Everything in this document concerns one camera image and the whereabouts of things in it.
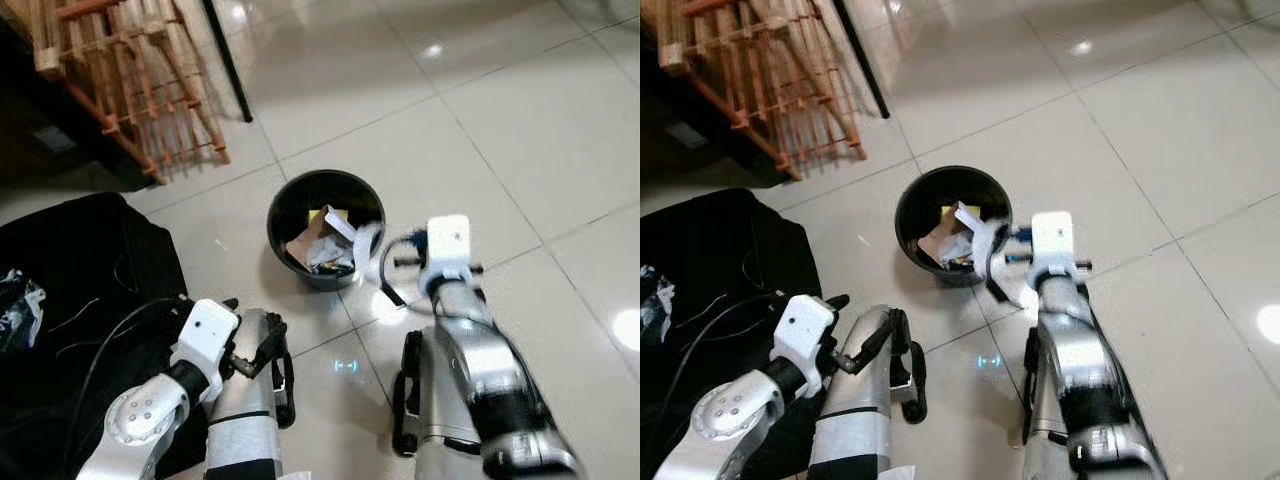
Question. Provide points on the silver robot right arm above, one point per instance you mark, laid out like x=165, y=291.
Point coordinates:
x=1085, y=350
x=480, y=350

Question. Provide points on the black round rubbish bin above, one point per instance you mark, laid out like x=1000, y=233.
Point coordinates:
x=920, y=195
x=290, y=200

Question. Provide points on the robot left leg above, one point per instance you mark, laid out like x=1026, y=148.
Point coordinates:
x=860, y=420
x=245, y=400

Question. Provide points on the robot leg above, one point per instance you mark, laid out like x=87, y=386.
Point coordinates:
x=245, y=400
x=860, y=420
x=435, y=400
x=1030, y=390

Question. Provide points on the folded white paper scrap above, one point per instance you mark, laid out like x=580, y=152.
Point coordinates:
x=338, y=225
x=968, y=215

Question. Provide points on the brown cardboard scrap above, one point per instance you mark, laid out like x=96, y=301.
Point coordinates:
x=940, y=243
x=305, y=245

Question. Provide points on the yellow paper scrap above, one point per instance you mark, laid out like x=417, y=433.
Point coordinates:
x=950, y=209
x=322, y=214

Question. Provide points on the robot right leg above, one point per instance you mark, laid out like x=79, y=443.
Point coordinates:
x=435, y=400
x=1030, y=390

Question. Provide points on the black fabric bag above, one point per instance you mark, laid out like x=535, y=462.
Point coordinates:
x=90, y=260
x=710, y=250

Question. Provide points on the crumpled plastic wrapper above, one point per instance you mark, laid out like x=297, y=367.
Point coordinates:
x=20, y=310
x=655, y=305

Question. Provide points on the orange wooden slat rack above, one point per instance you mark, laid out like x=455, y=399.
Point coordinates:
x=770, y=75
x=140, y=80

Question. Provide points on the black table leg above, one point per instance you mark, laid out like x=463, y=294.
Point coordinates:
x=228, y=65
x=862, y=62

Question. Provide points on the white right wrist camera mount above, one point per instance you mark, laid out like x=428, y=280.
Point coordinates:
x=1054, y=240
x=448, y=245

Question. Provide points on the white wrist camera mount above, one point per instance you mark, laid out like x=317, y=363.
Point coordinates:
x=448, y=245
x=1054, y=240
x=803, y=330
x=205, y=335

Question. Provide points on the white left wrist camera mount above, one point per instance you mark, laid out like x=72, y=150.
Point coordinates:
x=803, y=330
x=205, y=335

